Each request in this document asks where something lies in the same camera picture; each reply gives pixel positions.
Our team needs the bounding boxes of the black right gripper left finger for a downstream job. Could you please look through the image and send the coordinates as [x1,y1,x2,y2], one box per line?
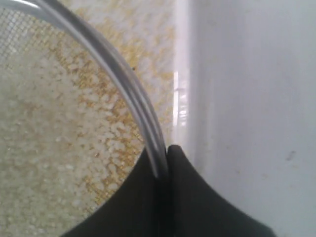
[63,150,159,237]

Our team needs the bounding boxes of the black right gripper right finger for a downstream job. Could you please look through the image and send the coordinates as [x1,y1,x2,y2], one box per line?
[167,145,274,237]

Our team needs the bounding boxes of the yellow grain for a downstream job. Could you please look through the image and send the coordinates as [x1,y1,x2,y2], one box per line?
[0,22,143,237]

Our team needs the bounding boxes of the round steel mesh sieve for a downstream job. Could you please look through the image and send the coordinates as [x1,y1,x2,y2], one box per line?
[0,0,170,178]

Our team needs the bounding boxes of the white square plastic tray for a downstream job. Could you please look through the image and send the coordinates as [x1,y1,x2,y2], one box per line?
[158,0,218,173]

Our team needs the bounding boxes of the fine yellow millet grains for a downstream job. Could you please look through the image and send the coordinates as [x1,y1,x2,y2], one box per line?
[68,0,175,140]

